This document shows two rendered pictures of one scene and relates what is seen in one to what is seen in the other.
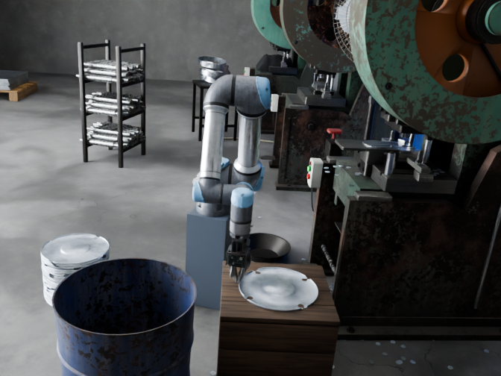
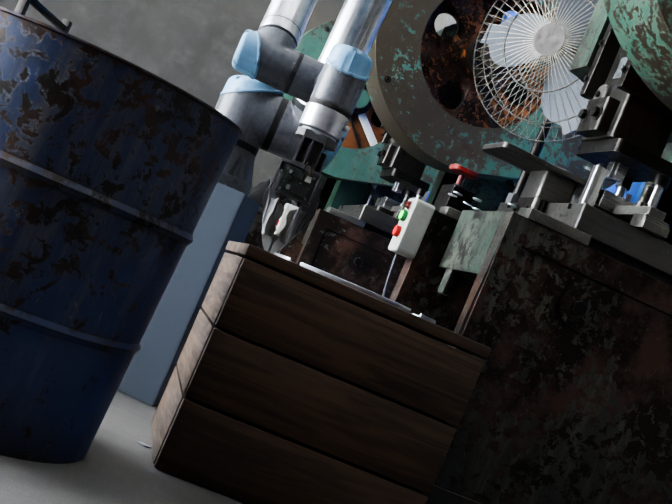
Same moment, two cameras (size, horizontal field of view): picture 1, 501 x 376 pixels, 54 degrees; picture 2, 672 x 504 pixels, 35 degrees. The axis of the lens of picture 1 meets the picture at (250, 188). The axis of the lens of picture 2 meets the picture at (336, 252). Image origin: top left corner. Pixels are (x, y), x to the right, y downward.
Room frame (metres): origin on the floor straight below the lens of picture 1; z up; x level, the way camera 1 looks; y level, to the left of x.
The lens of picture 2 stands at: (-0.16, 0.13, 0.31)
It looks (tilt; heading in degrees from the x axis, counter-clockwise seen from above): 3 degrees up; 353
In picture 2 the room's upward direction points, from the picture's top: 23 degrees clockwise
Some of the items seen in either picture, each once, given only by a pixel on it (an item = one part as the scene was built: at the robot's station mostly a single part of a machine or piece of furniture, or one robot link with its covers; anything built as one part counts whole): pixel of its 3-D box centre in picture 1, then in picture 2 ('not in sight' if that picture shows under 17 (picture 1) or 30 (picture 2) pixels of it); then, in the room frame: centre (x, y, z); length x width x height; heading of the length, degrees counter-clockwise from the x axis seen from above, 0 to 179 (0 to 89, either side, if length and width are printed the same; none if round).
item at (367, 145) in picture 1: (364, 157); (531, 192); (2.10, -0.49, 0.72); 0.25 x 0.14 x 0.14; 97
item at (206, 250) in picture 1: (211, 254); (169, 284); (2.03, 0.16, 0.23); 0.18 x 0.18 x 0.45; 76
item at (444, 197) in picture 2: (332, 157); (445, 221); (2.41, -0.40, 0.62); 0.10 x 0.06 x 0.20; 7
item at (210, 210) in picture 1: (213, 199); (222, 161); (2.03, 0.16, 0.50); 0.15 x 0.15 x 0.10
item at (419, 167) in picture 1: (419, 163); (642, 208); (1.96, -0.68, 0.76); 0.17 x 0.06 x 0.10; 7
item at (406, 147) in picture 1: (402, 151); (602, 206); (2.12, -0.66, 0.76); 0.15 x 0.09 x 0.05; 7
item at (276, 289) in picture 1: (278, 287); (354, 289); (1.57, -0.13, 0.35); 0.29 x 0.29 x 0.01
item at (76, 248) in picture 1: (75, 248); not in sight; (1.98, 0.77, 0.23); 0.29 x 0.29 x 0.01
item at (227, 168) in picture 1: (216, 174); (248, 110); (2.03, 0.15, 0.62); 0.13 x 0.12 x 0.14; 90
